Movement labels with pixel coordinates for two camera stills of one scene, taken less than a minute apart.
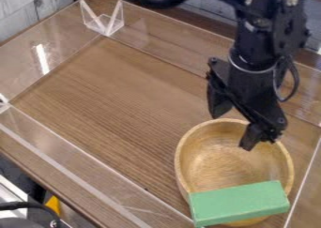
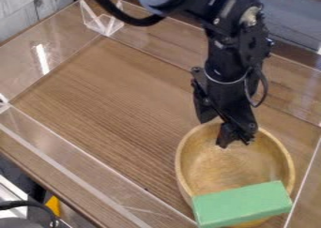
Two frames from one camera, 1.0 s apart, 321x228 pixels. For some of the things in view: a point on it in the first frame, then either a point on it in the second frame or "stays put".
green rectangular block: [226, 205] stays put
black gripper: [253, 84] -> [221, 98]
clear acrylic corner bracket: [103, 23] stays put
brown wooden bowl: [212, 162] stays put
